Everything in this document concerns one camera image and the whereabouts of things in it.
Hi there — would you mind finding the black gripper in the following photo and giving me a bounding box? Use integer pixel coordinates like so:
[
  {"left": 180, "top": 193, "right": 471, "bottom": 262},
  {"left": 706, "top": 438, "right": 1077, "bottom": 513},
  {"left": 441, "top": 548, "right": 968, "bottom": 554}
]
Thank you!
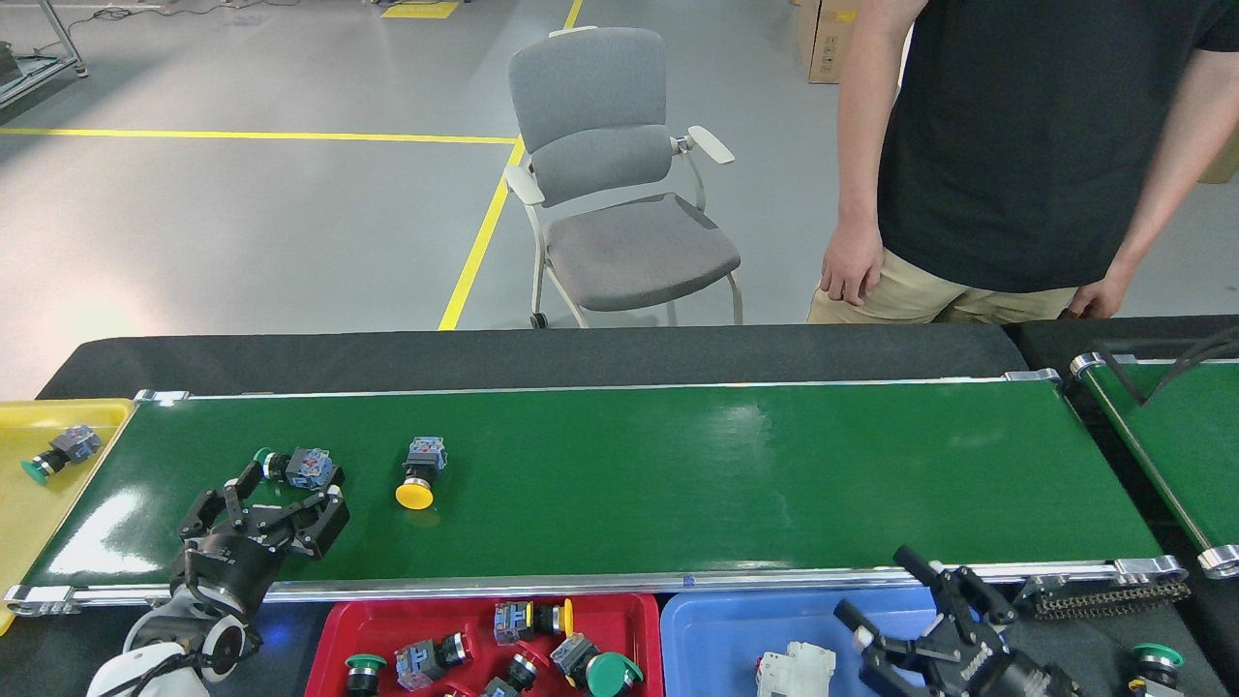
[
  {"left": 834, "top": 545, "right": 1075, "bottom": 697},
  {"left": 172, "top": 463, "right": 351, "bottom": 621}
]

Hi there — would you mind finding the white circuit breaker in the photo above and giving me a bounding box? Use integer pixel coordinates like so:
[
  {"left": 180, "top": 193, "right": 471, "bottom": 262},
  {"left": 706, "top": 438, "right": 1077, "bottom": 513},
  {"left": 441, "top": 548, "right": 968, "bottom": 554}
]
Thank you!
[{"left": 755, "top": 641, "right": 837, "bottom": 697}]

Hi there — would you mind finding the yellow mushroom push-button switch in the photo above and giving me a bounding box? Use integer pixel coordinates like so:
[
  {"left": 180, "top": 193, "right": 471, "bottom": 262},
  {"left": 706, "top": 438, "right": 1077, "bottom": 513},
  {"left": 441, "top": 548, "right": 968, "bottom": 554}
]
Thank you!
[
  {"left": 493, "top": 598, "right": 575, "bottom": 647},
  {"left": 394, "top": 436, "right": 449, "bottom": 512}
]

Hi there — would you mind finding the red mushroom push-button switch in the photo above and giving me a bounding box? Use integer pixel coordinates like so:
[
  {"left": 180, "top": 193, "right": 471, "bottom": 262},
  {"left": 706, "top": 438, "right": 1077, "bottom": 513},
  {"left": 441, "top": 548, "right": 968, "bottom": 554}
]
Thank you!
[{"left": 481, "top": 644, "right": 555, "bottom": 697}]

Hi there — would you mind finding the green mushroom push-button switch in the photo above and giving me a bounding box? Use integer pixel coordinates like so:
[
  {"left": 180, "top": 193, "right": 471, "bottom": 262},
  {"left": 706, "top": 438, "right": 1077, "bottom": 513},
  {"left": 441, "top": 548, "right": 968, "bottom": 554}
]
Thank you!
[
  {"left": 549, "top": 631, "right": 646, "bottom": 697},
  {"left": 21, "top": 424, "right": 104, "bottom": 486}
]

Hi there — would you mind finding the red plastic tray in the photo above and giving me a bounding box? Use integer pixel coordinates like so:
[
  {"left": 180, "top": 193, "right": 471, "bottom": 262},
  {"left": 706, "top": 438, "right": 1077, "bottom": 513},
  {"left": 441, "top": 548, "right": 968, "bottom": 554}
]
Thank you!
[{"left": 305, "top": 592, "right": 665, "bottom": 697}]

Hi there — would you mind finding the blue plastic tray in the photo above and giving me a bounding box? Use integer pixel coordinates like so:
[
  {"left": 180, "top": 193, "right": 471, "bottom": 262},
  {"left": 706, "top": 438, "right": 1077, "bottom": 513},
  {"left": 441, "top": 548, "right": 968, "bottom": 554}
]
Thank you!
[{"left": 660, "top": 584, "right": 979, "bottom": 697}]

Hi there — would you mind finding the yellow plastic tray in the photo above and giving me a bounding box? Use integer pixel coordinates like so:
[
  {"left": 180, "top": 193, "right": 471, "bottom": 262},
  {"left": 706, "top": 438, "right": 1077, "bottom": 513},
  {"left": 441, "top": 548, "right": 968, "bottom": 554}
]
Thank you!
[{"left": 0, "top": 397, "right": 136, "bottom": 635}]

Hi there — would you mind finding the green conveyor belt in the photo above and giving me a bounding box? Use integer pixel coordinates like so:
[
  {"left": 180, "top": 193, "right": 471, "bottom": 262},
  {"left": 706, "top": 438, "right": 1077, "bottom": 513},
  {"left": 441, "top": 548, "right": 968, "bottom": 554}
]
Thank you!
[
  {"left": 3, "top": 368, "right": 1190, "bottom": 621},
  {"left": 1070, "top": 351, "right": 1239, "bottom": 580}
]

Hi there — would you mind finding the person's left hand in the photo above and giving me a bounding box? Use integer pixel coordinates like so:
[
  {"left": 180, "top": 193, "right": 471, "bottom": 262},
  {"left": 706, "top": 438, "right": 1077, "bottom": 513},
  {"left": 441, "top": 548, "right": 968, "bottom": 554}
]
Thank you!
[{"left": 1065, "top": 273, "right": 1132, "bottom": 320}]

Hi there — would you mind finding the person's right hand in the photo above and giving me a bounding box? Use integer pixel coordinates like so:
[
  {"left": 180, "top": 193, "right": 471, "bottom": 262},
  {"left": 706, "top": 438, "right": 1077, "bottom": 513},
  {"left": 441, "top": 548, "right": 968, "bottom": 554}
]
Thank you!
[{"left": 820, "top": 221, "right": 885, "bottom": 308}]

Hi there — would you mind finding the person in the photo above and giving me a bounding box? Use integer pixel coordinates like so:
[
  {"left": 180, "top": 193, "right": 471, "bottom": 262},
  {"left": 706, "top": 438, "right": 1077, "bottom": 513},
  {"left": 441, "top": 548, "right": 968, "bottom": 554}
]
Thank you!
[{"left": 806, "top": 0, "right": 1239, "bottom": 325}]

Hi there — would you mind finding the grey office chair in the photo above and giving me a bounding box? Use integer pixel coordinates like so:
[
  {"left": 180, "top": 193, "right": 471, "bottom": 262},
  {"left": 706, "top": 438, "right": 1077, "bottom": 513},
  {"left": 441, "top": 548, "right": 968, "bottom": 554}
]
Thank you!
[{"left": 503, "top": 26, "right": 744, "bottom": 328}]

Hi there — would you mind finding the potted plant brown pot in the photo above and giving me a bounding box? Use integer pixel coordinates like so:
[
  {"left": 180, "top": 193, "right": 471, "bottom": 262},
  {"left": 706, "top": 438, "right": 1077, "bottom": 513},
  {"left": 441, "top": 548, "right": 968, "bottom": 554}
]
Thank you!
[{"left": 1198, "top": 126, "right": 1239, "bottom": 185}]

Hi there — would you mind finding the cardboard box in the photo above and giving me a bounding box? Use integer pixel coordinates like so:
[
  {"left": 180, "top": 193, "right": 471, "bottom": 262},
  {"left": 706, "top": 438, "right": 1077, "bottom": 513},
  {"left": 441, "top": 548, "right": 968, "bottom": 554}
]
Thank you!
[{"left": 797, "top": 0, "right": 853, "bottom": 85}]

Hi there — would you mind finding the black drive chain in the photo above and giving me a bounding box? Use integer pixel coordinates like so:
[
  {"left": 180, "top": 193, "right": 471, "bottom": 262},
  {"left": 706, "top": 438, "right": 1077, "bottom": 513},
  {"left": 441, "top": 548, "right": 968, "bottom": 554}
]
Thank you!
[{"left": 1031, "top": 579, "right": 1194, "bottom": 622}]

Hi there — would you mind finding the black cable bundle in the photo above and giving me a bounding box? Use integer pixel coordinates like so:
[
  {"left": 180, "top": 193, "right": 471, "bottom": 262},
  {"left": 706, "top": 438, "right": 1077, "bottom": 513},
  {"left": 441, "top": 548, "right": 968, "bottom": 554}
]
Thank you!
[{"left": 1092, "top": 324, "right": 1239, "bottom": 408}]

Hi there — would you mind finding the metal frame stand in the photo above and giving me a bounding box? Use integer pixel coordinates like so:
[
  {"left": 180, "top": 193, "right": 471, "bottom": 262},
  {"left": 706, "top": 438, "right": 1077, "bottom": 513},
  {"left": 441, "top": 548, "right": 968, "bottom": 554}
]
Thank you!
[{"left": 0, "top": 0, "right": 90, "bottom": 109}]

